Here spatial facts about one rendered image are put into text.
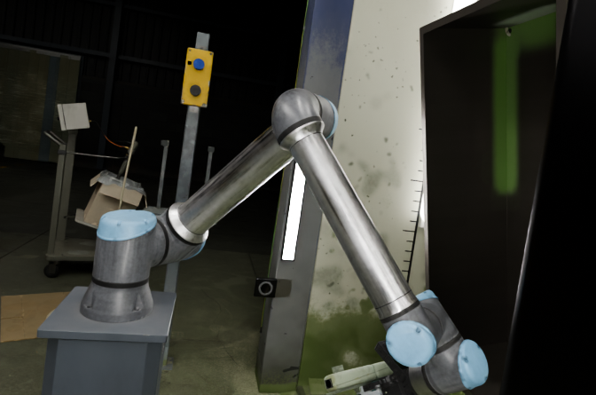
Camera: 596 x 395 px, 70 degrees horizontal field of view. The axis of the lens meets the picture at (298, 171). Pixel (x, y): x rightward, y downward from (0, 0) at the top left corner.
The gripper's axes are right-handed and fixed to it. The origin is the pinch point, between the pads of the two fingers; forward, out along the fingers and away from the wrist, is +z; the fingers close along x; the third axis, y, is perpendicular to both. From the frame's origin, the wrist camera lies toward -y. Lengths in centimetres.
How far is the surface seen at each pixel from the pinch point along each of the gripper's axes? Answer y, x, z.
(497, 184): -52, 66, -33
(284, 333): -33, 32, 76
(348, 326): -29, 61, 62
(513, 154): -58, 66, -44
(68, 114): -230, -41, 175
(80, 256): -137, -25, 219
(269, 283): -52, 21, 62
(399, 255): -52, 79, 32
